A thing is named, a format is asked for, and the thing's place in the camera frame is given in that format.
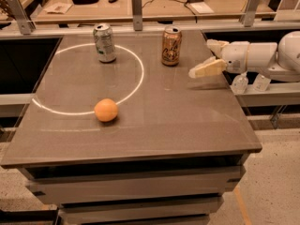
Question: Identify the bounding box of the right metal bracket post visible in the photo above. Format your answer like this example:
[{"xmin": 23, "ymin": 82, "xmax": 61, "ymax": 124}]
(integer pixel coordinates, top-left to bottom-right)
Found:
[{"xmin": 240, "ymin": 0, "xmax": 261, "ymax": 27}]

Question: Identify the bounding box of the green and white soda can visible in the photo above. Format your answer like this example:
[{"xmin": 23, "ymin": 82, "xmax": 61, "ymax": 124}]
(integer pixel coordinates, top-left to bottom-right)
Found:
[{"xmin": 93, "ymin": 23, "xmax": 116, "ymax": 63}]

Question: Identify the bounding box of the orange fruit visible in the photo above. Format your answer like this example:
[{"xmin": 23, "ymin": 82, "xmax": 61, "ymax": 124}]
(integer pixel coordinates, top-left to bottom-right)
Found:
[{"xmin": 94, "ymin": 98, "xmax": 118, "ymax": 122}]

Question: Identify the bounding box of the brown paper packet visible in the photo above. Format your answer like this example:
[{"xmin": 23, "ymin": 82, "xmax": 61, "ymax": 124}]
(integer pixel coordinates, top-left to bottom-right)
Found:
[{"xmin": 45, "ymin": 3, "xmax": 72, "ymax": 14}]

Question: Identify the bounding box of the black object on desk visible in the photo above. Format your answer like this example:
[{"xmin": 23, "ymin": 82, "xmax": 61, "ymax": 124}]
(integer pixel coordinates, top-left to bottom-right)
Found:
[{"xmin": 72, "ymin": 0, "xmax": 99, "ymax": 5}]

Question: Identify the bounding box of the middle metal bracket post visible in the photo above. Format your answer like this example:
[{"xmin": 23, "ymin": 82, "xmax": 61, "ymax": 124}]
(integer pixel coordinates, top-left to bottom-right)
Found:
[{"xmin": 131, "ymin": 0, "xmax": 143, "ymax": 31}]

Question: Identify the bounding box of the left metal bracket post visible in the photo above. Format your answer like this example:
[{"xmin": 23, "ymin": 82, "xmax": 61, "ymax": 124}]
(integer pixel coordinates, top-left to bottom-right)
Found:
[{"xmin": 7, "ymin": 0, "xmax": 36, "ymax": 35}]

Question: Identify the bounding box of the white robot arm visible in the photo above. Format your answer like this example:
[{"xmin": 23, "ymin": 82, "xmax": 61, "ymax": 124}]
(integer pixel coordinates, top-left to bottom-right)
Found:
[{"xmin": 188, "ymin": 31, "xmax": 300, "ymax": 83}]

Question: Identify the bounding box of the white paper on desk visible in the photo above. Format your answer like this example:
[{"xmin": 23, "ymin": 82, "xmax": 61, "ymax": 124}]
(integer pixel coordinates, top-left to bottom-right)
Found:
[{"xmin": 191, "ymin": 2, "xmax": 214, "ymax": 14}]

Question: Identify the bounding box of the orange soda can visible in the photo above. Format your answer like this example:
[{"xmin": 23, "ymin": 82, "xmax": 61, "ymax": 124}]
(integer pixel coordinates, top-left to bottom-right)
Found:
[{"xmin": 161, "ymin": 26, "xmax": 182, "ymax": 66}]

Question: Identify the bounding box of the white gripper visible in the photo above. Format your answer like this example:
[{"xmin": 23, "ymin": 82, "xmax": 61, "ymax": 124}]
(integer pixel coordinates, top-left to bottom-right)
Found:
[{"xmin": 188, "ymin": 39, "xmax": 249, "ymax": 79}]

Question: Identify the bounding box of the metal bracket post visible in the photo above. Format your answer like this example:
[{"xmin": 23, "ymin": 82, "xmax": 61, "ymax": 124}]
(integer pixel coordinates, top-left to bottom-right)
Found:
[
  {"xmin": 7, "ymin": 0, "xmax": 36, "ymax": 35},
  {"xmin": 131, "ymin": 0, "xmax": 143, "ymax": 31},
  {"xmin": 240, "ymin": 0, "xmax": 261, "ymax": 27}
]

